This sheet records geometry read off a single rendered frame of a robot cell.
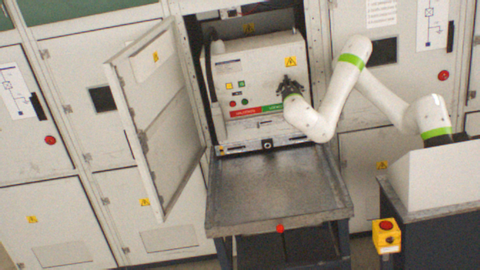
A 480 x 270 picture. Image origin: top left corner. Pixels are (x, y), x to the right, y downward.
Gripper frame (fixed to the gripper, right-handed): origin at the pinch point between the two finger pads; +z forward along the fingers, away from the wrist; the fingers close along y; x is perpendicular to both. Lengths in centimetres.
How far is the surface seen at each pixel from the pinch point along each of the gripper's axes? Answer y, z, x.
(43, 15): -105, 14, 46
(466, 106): 95, 17, -39
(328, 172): 12.0, -25.1, -38.0
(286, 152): -4.8, -1.8, -38.4
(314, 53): 16.7, 17.4, 4.3
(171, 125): -57, -8, -9
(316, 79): 16.6, 17.4, -9.6
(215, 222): -40, -48, -38
